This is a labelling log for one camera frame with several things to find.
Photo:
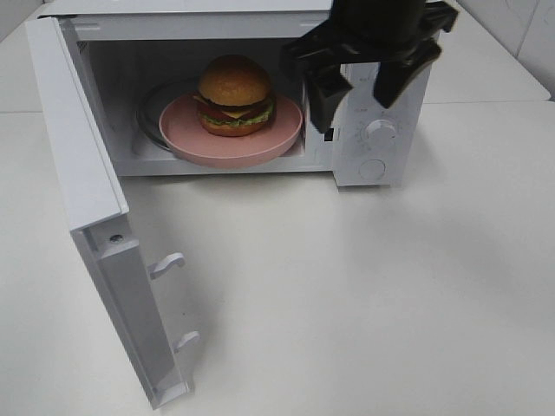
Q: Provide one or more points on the lower white microwave knob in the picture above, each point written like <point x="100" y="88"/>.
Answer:
<point x="380" y="135"/>

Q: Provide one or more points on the burger with lettuce and cheese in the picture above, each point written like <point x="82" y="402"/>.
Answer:
<point x="235" y="97"/>

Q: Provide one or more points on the round white door button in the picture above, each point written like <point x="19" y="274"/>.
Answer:
<point x="372" y="169"/>

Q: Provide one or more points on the pink round plate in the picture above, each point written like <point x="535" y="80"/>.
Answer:
<point x="182" y="131"/>

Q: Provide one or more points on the white microwave door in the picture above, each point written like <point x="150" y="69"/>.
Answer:
<point x="97" y="213"/>

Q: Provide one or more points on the white microwave oven body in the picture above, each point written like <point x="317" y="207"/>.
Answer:
<point x="133" y="45"/>

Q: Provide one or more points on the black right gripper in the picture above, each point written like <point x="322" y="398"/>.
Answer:
<point x="399" y="34"/>

